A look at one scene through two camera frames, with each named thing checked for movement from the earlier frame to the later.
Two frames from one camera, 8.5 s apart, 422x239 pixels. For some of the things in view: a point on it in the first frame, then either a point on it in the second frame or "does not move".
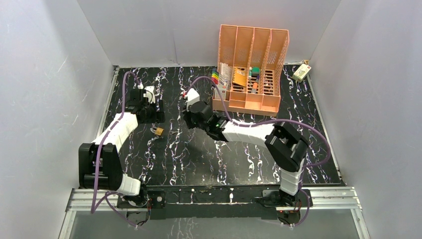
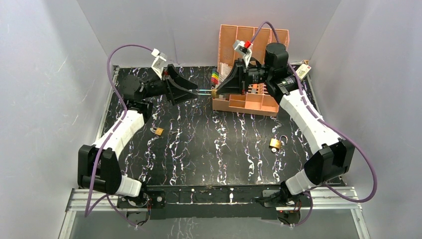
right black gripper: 187,117 to 236,77
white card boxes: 225,74 does not move
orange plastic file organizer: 250,62 does not move
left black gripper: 155,112 to 169,85
